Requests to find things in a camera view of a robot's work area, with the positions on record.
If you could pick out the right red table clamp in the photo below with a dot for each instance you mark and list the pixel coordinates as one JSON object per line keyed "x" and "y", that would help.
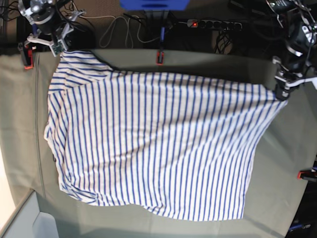
{"x": 308, "y": 175}

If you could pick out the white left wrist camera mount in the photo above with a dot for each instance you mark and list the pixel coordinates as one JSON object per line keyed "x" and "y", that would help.
{"x": 296, "y": 83}

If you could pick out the black round floor object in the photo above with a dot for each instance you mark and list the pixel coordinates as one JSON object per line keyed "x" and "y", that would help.
{"x": 81, "y": 40}

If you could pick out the blue plastic box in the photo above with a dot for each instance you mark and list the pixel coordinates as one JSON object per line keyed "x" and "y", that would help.
{"x": 154, "y": 4}

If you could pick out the blue white striped t-shirt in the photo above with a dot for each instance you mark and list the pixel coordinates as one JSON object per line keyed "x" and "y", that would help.
{"x": 181, "y": 146}

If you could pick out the green table cloth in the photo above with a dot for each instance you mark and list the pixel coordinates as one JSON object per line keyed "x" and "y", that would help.
{"x": 288, "y": 146}

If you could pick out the black power strip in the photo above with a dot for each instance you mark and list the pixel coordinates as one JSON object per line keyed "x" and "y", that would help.
{"x": 215, "y": 25}

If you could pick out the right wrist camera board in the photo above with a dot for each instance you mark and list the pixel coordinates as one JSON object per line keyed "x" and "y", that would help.
{"x": 57, "y": 49}

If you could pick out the white plastic bin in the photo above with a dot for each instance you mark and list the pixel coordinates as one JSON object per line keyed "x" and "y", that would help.
{"x": 27, "y": 221}

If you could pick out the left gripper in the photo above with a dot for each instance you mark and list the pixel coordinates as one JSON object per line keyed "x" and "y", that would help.
{"x": 285, "y": 80}

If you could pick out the red table clamp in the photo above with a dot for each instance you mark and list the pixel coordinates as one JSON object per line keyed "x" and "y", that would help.
{"x": 26, "y": 55}
{"x": 160, "y": 57}
{"x": 308, "y": 175}

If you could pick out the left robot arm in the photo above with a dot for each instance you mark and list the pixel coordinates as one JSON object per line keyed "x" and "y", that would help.
{"x": 295, "y": 67}

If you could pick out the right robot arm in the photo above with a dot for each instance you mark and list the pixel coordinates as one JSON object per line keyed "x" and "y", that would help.
{"x": 29, "y": 7}

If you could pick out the centre red table clamp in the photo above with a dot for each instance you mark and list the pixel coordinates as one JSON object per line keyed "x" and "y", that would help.
{"x": 160, "y": 57}

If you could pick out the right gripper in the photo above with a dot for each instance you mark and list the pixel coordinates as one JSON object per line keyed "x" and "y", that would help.
{"x": 52, "y": 27}

